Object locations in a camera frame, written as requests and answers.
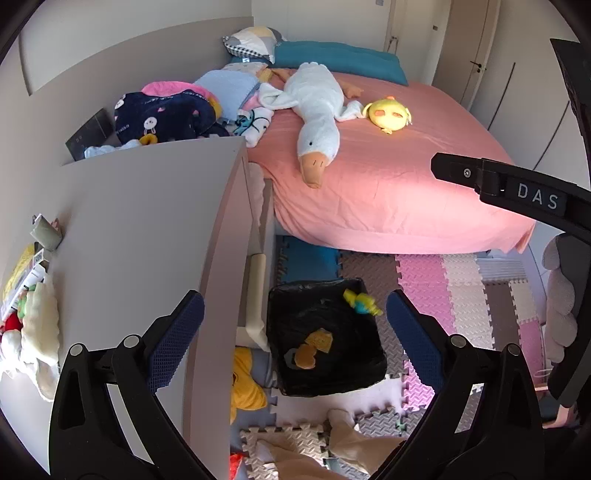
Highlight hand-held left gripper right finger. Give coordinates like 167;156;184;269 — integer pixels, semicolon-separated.
369;290;548;480

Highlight white door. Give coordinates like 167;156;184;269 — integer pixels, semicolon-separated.
431;0;502;114

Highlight navy rabbit print blanket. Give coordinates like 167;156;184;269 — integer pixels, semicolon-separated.
113;90;229;144

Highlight yellow chick plush toy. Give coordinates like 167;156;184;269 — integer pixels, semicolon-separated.
362;96;413;136

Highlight patterned checkered pillow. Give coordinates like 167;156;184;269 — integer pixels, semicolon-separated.
222;26;288;63

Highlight white printed cloth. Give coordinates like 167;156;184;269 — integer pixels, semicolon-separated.
238;106;275;147

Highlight white cardboard box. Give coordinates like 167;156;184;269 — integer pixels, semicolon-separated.
18;251;48;301

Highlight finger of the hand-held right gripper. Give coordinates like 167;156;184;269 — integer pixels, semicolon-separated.
430;152;591;232
549;39;591;153

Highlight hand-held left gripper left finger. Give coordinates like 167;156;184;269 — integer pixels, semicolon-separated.
48;290;232;480

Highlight grey green small box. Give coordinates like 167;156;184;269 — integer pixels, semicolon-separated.
30;213;63;251

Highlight white wardrobe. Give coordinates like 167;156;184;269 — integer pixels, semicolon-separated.
485;0;587;171

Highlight pink blanket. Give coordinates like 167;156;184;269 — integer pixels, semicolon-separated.
141;80;218;100

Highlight brown round snack piece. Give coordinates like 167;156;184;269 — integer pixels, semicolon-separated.
293;344;319;370

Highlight bed with pink sheet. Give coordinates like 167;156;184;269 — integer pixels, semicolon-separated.
247;69;539;254

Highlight black card box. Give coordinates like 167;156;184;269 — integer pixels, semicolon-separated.
65;109;116;161

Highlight black lined trash bin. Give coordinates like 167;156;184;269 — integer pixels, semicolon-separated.
267;277;389;398

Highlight yellow green blue wrapper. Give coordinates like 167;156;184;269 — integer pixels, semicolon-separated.
342;288;384;317

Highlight light blue baby garment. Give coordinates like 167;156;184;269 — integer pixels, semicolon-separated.
84;138;141;160

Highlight light blue folded blanket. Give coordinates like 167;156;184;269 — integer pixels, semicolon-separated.
194;70;262;121

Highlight white goose plush toy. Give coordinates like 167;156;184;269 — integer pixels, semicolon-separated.
257;61;365;190

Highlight teal pillow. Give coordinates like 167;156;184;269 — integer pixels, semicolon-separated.
272;41;409;86

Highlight person's right hand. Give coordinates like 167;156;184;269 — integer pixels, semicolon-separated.
542;233;581;366

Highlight white fluffy cloth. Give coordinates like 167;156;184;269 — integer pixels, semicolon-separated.
0;281;63;402

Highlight yellow snack packet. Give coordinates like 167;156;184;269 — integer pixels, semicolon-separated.
1;244;38;319

